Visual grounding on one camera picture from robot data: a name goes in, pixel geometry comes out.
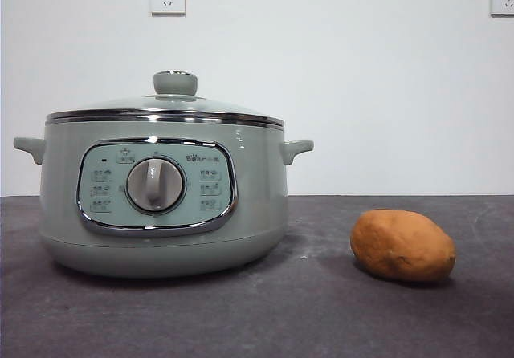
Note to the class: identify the glass lid with green knob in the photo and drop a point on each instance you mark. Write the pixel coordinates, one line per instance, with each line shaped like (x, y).
(175, 82)

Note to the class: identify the brown potato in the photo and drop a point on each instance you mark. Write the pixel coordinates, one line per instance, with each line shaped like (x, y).
(401, 245)

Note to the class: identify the pale green electric cooking pot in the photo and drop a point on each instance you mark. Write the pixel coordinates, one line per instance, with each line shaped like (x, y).
(261, 173)

